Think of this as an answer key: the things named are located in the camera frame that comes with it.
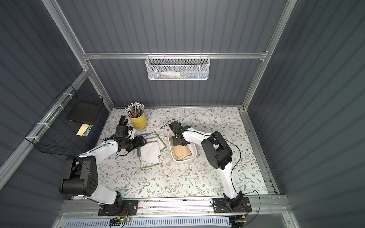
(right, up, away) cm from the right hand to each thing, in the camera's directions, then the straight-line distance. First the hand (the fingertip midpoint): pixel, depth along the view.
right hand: (179, 143), depth 99 cm
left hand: (-23, +1, -7) cm, 24 cm away
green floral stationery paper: (-19, +4, +3) cm, 20 cm away
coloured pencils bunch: (-30, +23, -2) cm, 38 cm away
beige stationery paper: (+1, -5, -5) cm, 7 cm away
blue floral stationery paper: (-27, -3, -5) cm, 27 cm away
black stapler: (-45, +15, +13) cm, 49 cm away
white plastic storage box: (+9, -2, -3) cm, 9 cm away
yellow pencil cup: (-29, +14, +3) cm, 32 cm away
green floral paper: (-19, -6, -6) cm, 21 cm away
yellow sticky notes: (-51, +11, -23) cm, 57 cm away
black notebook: (-57, +21, -14) cm, 62 cm away
